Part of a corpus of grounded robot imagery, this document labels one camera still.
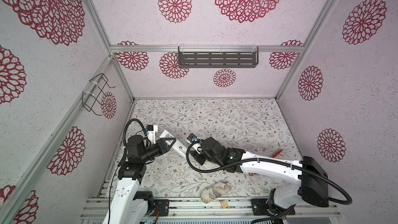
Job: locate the black wire wall rack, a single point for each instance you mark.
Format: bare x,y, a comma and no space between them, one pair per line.
98,101

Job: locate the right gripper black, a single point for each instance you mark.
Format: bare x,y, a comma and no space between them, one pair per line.
198,158

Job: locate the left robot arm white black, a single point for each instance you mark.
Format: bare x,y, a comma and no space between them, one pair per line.
129,205

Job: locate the white remote control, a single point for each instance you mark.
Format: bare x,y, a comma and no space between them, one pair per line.
175,144

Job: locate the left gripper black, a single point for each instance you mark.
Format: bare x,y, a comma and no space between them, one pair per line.
163,148

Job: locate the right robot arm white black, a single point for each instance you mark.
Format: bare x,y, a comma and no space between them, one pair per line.
302,187

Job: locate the red handled pliers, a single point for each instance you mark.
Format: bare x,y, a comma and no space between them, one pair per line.
277,153

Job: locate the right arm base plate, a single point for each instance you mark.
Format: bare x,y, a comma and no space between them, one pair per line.
261,207

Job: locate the small wooden block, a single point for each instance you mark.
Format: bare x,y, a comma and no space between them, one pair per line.
224,204

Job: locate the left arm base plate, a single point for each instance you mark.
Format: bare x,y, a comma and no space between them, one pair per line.
160,208

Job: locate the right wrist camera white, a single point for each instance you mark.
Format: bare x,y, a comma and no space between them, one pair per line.
192,138

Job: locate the dark slotted wall shelf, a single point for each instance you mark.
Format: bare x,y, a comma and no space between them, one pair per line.
220,59

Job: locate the crumpled patterned cloth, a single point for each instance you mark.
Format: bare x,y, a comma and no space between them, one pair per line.
215,191

